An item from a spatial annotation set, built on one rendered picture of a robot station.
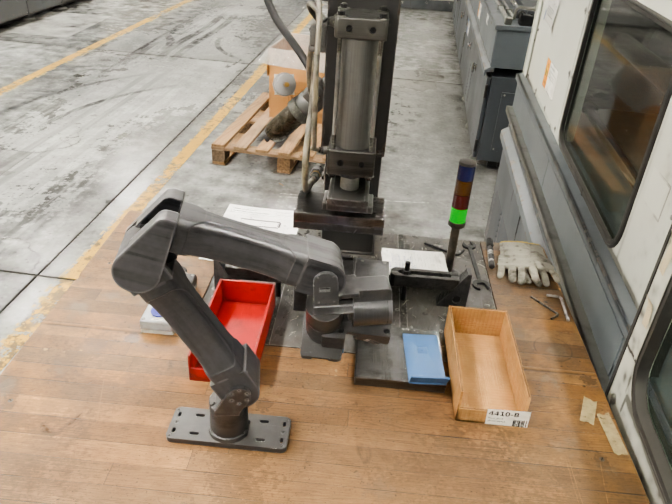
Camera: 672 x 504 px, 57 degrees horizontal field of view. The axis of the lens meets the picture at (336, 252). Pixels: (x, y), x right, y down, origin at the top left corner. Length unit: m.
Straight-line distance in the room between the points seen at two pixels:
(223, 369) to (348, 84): 0.53
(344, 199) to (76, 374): 0.59
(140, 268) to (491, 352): 0.74
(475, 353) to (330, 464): 0.41
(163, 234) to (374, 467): 0.51
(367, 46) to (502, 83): 3.22
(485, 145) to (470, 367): 3.27
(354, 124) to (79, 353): 0.68
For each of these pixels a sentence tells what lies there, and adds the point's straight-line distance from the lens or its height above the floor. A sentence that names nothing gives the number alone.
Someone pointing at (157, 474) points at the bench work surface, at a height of 0.90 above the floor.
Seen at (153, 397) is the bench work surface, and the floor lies 0.90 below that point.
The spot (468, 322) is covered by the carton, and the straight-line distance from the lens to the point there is 1.32.
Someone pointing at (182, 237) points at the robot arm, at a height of 1.30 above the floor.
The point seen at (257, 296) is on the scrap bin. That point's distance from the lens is 1.34.
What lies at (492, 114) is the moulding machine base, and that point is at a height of 0.41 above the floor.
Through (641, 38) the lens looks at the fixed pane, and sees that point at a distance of 1.72.
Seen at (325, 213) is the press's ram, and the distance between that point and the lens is 1.22.
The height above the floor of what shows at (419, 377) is 0.95.
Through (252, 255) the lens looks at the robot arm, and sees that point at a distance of 0.84.
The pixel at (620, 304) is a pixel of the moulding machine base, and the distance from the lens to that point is 1.44.
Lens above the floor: 1.71
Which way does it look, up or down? 31 degrees down
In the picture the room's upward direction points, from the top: 4 degrees clockwise
